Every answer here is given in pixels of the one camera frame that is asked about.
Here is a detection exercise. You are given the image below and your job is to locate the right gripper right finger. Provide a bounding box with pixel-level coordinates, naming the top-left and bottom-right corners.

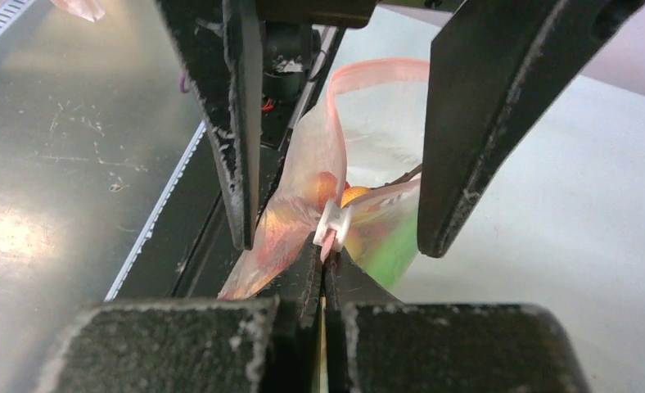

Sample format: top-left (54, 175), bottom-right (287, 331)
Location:
top-left (322, 253), bottom-right (590, 392)

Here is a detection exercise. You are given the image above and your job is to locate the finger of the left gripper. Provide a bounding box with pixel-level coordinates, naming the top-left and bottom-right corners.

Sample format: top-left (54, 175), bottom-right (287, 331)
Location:
top-left (417, 0), bottom-right (643, 258)

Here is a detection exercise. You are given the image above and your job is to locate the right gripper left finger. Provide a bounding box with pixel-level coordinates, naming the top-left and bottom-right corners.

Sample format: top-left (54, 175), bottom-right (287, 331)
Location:
top-left (34, 243), bottom-right (322, 392)

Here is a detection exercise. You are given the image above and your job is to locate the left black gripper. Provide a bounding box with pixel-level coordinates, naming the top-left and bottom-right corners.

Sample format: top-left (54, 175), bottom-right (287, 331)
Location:
top-left (156, 0), bottom-right (465, 251)

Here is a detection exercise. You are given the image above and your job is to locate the green cucumber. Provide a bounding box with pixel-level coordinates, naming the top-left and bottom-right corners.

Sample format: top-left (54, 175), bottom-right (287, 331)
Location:
top-left (363, 211), bottom-right (418, 290)

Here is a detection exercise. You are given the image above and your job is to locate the clear zip top bag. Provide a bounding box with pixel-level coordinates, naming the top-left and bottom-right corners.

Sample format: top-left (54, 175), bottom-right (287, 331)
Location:
top-left (219, 57), bottom-right (429, 300)

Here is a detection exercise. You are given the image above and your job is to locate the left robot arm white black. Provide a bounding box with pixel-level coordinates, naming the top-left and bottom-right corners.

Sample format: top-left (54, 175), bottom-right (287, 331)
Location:
top-left (157, 1), bottom-right (643, 258)

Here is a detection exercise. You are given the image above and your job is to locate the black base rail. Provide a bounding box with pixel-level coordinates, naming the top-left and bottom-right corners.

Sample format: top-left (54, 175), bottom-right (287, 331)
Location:
top-left (102, 24), bottom-right (348, 302)

